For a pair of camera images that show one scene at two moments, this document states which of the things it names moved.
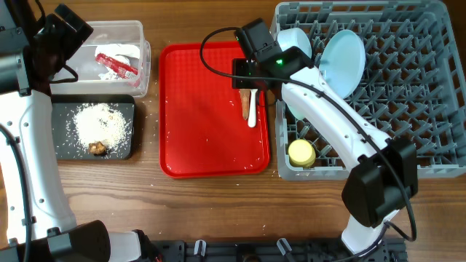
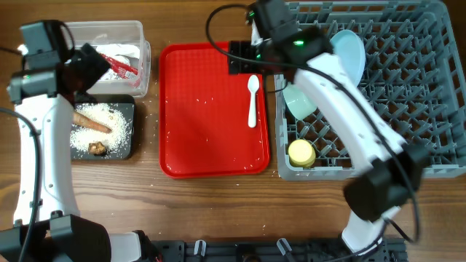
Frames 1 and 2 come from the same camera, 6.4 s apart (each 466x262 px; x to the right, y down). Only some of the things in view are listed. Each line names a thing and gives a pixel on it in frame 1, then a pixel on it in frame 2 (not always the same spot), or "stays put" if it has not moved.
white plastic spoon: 252,116 stays put
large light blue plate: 342,62 stays put
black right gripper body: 242,72 to 245,54
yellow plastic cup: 301,153 stays put
